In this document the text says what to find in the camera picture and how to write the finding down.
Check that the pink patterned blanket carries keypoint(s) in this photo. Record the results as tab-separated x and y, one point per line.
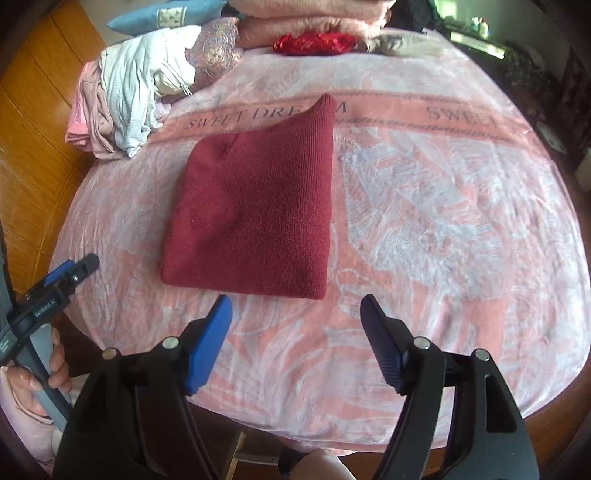
438	230

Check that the beige cloth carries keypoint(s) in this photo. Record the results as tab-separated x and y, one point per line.
406	45

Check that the cream cloth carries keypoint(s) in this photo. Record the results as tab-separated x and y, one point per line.
173	76

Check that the blue pillow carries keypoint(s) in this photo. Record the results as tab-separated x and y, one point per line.
152	18

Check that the patterned pillow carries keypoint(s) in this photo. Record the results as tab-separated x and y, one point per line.
217	50

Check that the plastic bottle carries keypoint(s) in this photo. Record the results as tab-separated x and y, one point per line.
481	26

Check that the person's left hand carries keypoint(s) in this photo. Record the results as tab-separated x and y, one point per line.
60	355

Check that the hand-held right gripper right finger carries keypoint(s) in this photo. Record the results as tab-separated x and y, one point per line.
381	341

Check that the folded pink fleece blanket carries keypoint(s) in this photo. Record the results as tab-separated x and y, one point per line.
300	23

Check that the person's right forearm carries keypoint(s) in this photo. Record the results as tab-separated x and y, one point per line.
318	466

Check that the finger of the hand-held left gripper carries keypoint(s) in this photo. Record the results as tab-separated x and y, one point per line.
57	273
81	270

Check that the red shiny cloth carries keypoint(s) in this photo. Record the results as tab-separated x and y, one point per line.
314	44

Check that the pink garment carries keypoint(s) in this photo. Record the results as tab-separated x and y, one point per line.
90	124

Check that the maroon knit sweater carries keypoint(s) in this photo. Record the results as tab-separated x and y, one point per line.
254	207

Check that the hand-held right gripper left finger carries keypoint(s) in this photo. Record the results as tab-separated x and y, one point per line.
207	346

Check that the white striped garment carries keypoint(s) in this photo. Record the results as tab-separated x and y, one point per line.
124	87

